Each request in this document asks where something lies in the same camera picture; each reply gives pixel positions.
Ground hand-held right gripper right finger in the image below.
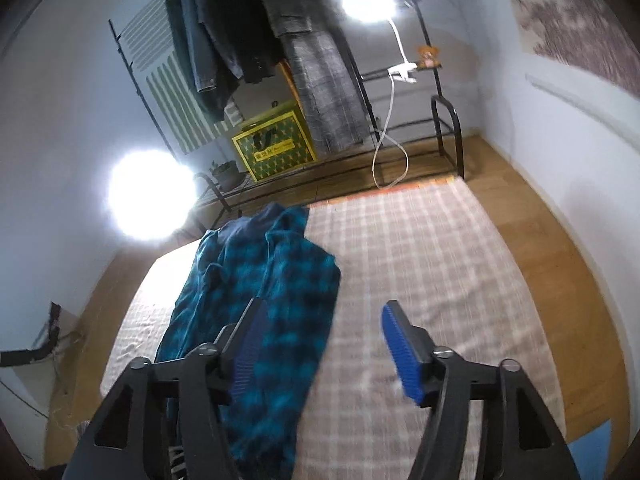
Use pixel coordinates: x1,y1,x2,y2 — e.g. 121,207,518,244
381,300,583,480

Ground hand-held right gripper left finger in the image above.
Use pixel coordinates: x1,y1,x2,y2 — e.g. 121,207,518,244
65,297,273,480

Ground blue plaid fleece shirt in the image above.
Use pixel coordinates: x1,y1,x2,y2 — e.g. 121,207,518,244
155,203,342,480

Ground black metal clothes rack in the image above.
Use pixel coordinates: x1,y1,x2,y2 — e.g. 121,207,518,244
107,0,466,231

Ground beige checked blanket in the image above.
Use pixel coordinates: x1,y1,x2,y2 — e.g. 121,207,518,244
100,177,568,480

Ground person's striped pants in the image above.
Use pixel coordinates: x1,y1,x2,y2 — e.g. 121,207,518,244
167,442,193,480

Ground dark plant pot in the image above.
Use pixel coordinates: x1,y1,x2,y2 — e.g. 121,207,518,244
211,159,241,193

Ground yellow green patterned box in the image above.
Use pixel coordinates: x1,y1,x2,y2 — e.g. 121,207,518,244
231,101,317,183

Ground blue sheet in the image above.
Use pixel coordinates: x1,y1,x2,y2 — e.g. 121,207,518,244
570,420,615,480

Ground black folding stand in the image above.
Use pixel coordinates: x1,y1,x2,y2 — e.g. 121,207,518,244
0,301,76,367

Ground dark green jacket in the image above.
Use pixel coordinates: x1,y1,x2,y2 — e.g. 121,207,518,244
164,0,241,122

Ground orange board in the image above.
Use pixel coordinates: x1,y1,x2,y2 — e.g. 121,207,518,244
277,59,301,106

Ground grey plaid coat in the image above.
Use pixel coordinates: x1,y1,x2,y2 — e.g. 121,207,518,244
247,0,370,150

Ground blue denim jacket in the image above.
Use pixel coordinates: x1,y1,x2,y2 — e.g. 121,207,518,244
179,0,241,95

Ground black jacket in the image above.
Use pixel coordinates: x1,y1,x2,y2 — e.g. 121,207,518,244
212,0,288,85

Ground white clip lamp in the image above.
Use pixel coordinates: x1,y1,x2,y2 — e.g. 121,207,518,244
340,0,418,83

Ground ring light on stand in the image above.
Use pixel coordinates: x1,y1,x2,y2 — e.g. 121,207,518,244
107,150,198,241

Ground white lamp cable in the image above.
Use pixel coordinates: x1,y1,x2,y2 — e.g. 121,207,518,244
372,77,410,191

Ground green striped wall hanging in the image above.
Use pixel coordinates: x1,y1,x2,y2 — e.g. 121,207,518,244
120,0,241,156

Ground landscape wall poster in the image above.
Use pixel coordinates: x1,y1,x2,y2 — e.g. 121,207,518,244
497,0,640,86

